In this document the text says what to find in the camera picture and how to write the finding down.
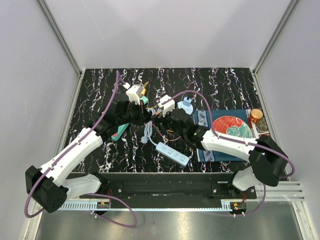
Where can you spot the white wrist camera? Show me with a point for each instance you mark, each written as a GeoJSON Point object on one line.
{"type": "Point", "coordinates": [133, 93]}
{"type": "Point", "coordinates": [166, 104]}

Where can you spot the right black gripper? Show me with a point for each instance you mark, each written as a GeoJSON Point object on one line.
{"type": "Point", "coordinates": [155, 117]}

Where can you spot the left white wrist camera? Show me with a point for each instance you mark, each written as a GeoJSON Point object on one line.
{"type": "Point", "coordinates": [133, 93]}

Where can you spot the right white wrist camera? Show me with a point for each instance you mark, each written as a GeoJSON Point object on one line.
{"type": "Point", "coordinates": [166, 104]}

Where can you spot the silver metal fork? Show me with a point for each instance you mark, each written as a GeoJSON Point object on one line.
{"type": "Point", "coordinates": [202, 122]}

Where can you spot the light blue charger plug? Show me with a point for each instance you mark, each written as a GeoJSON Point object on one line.
{"type": "Point", "coordinates": [187, 101]}

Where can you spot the red floral ceramic plate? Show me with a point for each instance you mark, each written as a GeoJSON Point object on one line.
{"type": "Point", "coordinates": [233, 126]}

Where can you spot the yellow small charger plug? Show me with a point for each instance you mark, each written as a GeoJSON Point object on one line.
{"type": "Point", "coordinates": [143, 92]}

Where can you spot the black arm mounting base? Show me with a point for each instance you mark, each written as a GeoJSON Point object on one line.
{"type": "Point", "coordinates": [173, 190]}

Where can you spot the teal triangular power strip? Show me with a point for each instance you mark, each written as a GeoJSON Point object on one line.
{"type": "Point", "coordinates": [119, 133]}

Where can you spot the round light blue power socket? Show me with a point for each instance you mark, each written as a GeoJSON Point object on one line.
{"type": "Point", "coordinates": [187, 108]}

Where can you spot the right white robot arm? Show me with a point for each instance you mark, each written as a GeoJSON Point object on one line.
{"type": "Point", "coordinates": [267, 162]}

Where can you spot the colourful patterned coaster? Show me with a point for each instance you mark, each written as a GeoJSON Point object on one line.
{"type": "Point", "coordinates": [259, 128]}

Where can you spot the copper metal cup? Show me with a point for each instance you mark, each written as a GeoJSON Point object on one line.
{"type": "Point", "coordinates": [255, 115]}

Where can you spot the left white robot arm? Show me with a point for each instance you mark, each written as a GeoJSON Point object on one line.
{"type": "Point", "coordinates": [48, 185]}

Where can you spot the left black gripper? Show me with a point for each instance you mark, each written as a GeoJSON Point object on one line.
{"type": "Point", "coordinates": [143, 117]}

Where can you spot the teal small charger plug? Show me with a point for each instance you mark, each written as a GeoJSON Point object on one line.
{"type": "Point", "coordinates": [145, 100]}

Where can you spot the light blue long power strip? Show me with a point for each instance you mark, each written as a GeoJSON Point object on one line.
{"type": "Point", "coordinates": [172, 154]}

